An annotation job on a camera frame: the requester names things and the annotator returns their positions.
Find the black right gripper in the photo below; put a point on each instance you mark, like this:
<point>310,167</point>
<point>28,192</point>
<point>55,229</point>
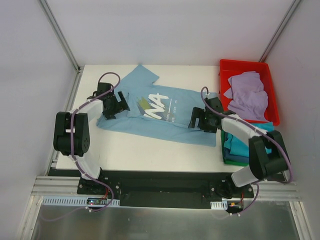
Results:
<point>200,119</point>

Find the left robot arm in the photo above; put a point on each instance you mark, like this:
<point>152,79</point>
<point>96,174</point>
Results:
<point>72,128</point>

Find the right white cable duct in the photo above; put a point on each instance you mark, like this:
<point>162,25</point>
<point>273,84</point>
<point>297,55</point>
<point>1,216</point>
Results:
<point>225,205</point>

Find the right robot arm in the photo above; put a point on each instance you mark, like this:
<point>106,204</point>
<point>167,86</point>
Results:
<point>267,151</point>

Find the green folded t-shirt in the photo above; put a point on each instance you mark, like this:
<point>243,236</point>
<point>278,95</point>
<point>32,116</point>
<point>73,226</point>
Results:
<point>223,137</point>

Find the right aluminium frame post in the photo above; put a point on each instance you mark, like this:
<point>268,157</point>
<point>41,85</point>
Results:
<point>288,16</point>

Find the left aluminium frame post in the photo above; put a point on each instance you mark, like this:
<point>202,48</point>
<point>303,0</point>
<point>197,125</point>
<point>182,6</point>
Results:
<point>59,34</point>

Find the white cable duct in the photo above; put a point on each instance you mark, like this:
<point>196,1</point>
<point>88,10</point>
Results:
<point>68,201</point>
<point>225,205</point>

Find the red plastic bin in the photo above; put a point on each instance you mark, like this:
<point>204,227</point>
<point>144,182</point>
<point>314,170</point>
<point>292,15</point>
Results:
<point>228,68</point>

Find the lavender t-shirt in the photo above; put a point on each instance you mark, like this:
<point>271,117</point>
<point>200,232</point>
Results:
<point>248,99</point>

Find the dark blue folded t-shirt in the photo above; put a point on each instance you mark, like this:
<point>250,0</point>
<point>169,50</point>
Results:
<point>235,158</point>

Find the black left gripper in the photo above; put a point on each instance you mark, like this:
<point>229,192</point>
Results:
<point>116,105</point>

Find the teal folded t-shirt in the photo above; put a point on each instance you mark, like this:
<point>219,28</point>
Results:
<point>237,147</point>

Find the aluminium frame post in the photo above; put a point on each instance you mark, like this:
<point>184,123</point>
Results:
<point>288,16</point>
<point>59,34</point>

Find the light blue printed t-shirt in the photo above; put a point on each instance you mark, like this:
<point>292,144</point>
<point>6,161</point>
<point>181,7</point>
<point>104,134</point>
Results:
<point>156,111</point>

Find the left white cable duct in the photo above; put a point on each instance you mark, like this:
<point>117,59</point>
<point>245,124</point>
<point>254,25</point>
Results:
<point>68,201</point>

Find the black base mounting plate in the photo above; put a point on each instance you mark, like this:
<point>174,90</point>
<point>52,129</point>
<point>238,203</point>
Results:
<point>155,189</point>

